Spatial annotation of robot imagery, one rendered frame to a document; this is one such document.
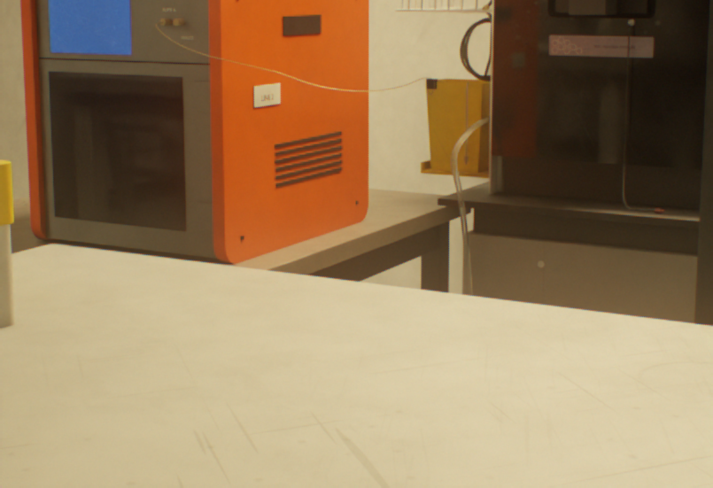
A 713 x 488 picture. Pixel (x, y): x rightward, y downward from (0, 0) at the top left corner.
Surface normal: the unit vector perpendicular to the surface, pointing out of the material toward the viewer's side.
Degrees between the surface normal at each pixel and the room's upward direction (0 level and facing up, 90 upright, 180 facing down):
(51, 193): 90
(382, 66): 90
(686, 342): 0
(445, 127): 93
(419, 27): 90
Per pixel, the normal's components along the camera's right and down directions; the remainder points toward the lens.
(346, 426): 0.00, -0.98
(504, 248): -0.48, 0.16
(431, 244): 0.88, 0.09
